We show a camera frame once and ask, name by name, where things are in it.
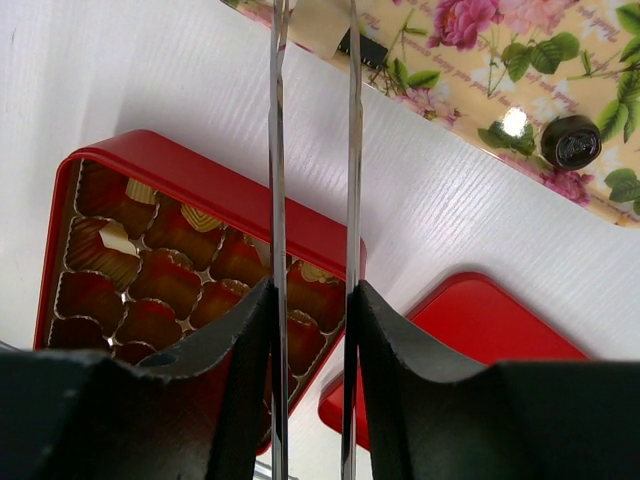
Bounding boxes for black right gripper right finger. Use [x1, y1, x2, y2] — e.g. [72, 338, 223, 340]
[351, 282, 639, 479]

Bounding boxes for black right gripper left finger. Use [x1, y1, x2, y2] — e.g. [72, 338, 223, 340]
[1, 280, 274, 479]

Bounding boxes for red box lid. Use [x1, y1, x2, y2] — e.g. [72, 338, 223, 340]
[317, 271, 591, 451]

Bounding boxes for tan chocolate piece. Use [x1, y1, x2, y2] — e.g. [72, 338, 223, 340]
[299, 262, 339, 284]

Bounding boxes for ridged caramel chocolate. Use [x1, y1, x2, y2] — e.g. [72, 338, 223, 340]
[180, 204, 223, 233]

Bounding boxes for white chocolate piece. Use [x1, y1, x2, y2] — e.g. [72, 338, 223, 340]
[98, 222, 139, 258]
[289, 0, 350, 60]

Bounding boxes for metal tweezers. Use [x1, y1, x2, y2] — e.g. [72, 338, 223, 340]
[268, 1, 363, 479]

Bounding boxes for red chocolate box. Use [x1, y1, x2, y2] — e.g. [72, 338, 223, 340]
[32, 128, 369, 456]

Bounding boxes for round dark chocolate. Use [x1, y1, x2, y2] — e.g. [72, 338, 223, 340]
[540, 115, 602, 171]

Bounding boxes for black rectangular chocolate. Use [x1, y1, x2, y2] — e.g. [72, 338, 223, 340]
[337, 30, 388, 70]

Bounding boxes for floral tray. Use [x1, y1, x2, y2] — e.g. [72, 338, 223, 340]
[219, 0, 640, 227]

